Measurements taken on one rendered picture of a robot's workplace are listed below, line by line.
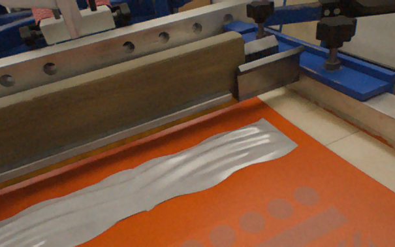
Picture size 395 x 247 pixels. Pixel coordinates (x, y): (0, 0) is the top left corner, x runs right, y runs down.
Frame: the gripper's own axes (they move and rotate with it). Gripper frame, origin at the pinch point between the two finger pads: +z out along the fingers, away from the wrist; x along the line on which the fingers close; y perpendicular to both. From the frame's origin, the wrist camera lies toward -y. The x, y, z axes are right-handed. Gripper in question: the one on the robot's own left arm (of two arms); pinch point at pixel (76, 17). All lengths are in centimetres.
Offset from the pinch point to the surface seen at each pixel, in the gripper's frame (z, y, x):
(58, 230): 15.8, 8.5, 10.3
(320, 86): 13.7, -25.2, 7.4
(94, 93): 7.4, 0.9, 1.9
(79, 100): 7.6, 2.7, 1.9
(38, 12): 4.7, 6.7, -44.3
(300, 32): 93, -187, -184
